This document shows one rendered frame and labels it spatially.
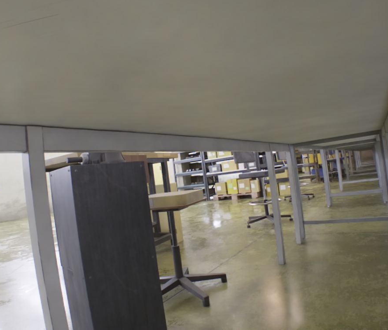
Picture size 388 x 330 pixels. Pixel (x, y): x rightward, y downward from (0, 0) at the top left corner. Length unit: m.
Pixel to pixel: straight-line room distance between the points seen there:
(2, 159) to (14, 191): 1.10
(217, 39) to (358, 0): 0.16
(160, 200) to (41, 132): 0.99
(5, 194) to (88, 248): 8.99
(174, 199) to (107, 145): 0.78
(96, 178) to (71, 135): 0.33
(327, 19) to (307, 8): 0.04
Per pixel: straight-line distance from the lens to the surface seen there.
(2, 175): 10.01
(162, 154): 2.85
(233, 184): 6.97
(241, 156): 3.68
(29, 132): 0.72
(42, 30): 0.33
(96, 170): 1.08
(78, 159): 1.16
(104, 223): 1.09
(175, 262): 1.81
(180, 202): 1.54
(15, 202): 10.10
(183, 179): 8.00
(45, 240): 0.72
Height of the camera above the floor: 0.71
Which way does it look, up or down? 3 degrees up
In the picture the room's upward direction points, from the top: 7 degrees counter-clockwise
